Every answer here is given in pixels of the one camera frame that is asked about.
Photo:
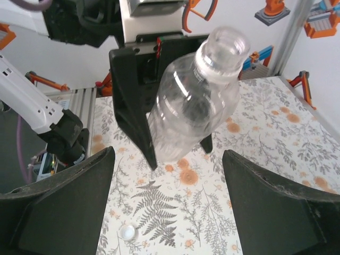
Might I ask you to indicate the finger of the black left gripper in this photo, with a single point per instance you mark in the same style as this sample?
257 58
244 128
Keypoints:
207 146
127 93

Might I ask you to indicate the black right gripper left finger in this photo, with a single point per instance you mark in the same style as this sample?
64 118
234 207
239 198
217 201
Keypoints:
53 217

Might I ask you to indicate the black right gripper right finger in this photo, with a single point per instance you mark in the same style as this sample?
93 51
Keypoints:
287 220

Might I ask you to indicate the clear unlabelled plastic bottle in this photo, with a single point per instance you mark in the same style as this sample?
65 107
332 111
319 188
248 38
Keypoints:
191 106

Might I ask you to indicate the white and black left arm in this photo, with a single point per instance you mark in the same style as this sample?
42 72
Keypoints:
26 101

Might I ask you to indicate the controller board with green light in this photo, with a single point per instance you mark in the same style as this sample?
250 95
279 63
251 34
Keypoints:
43 170

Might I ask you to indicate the floral patterned table cover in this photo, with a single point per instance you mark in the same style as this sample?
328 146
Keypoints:
265 148

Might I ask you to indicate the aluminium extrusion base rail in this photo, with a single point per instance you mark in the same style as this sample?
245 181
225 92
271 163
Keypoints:
79 98

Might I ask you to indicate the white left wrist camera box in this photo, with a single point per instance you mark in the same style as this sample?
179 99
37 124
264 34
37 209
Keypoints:
151 24

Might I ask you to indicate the aluminium frame post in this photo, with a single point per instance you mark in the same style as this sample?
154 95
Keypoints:
292 40

